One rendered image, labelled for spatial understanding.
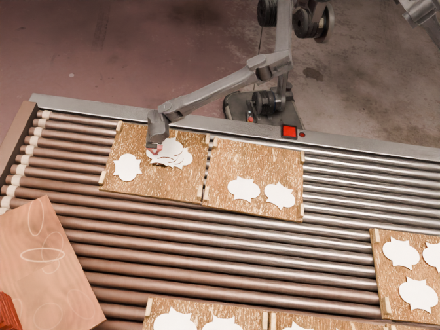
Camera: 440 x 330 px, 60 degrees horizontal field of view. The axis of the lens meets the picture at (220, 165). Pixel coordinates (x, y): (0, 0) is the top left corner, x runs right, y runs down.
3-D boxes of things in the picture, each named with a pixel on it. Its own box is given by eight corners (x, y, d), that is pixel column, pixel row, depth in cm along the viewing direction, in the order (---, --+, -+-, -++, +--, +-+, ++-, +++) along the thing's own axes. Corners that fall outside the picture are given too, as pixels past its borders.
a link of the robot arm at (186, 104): (270, 69, 146) (262, 50, 137) (275, 80, 143) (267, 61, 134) (170, 116, 154) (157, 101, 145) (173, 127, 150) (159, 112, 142)
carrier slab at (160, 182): (120, 124, 173) (119, 122, 172) (209, 137, 175) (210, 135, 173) (98, 190, 154) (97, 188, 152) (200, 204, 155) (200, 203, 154)
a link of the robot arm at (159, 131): (181, 112, 152) (170, 100, 144) (185, 135, 145) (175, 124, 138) (154, 124, 154) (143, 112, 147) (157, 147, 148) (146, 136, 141)
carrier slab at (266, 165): (213, 139, 174) (214, 137, 173) (302, 154, 175) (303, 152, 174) (201, 206, 155) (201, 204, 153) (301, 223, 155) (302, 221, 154)
